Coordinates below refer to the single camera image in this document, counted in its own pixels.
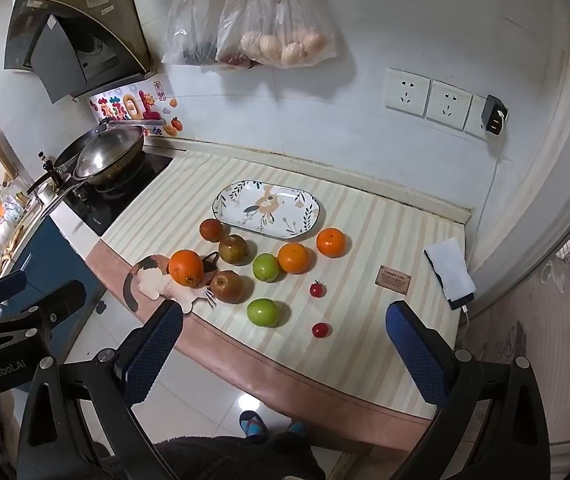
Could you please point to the person's dark clothing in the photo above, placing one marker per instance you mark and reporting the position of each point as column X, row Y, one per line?
column 235, row 457

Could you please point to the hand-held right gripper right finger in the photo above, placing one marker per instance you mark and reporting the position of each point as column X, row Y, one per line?
column 412, row 355

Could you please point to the cherry tomato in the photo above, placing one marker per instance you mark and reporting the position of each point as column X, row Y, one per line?
column 317, row 289
column 320, row 330

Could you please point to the colourful wall stickers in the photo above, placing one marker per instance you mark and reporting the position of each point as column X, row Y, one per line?
column 130, row 105

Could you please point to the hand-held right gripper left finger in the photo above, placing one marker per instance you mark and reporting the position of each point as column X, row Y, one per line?
column 157, row 350

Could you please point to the cat shaped mat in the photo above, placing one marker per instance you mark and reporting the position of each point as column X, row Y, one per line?
column 152, row 280

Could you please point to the leaf patterned ceramic plate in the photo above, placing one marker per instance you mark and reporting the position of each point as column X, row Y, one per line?
column 267, row 210

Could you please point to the black charger plug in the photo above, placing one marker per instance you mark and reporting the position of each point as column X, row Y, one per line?
column 495, row 115

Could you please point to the clear plastic bag with eggs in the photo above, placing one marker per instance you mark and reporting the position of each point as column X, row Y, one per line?
column 275, row 20

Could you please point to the clear plastic bag dark contents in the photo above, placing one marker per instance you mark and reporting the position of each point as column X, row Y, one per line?
column 190, row 25

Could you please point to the orange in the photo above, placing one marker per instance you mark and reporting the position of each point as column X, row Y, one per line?
column 293, row 257
column 331, row 242
column 186, row 267

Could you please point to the white wall socket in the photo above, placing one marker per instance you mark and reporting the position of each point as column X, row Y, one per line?
column 475, row 117
column 447, row 106
column 407, row 91

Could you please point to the blue slipper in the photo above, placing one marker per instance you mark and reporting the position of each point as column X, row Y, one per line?
column 297, row 428
column 253, row 424

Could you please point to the striped table mat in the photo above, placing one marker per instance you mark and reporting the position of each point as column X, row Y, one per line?
column 365, row 230

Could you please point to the blue kitchen cabinet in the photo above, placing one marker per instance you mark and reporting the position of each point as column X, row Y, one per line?
column 45, row 255

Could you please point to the black gas stove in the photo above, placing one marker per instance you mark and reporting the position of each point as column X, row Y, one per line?
column 115, row 195

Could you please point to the glass wok lid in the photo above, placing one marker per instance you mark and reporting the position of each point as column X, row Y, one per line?
column 97, row 157

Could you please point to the green apple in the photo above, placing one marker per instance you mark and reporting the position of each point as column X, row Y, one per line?
column 263, row 312
column 266, row 267

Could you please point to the steel wok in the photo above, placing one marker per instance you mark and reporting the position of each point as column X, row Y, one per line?
column 125, row 152

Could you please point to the red brown apple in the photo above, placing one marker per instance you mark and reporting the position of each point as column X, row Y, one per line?
column 233, row 249
column 227, row 286
column 211, row 230

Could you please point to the range hood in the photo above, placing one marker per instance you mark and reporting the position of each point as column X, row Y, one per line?
column 60, row 50

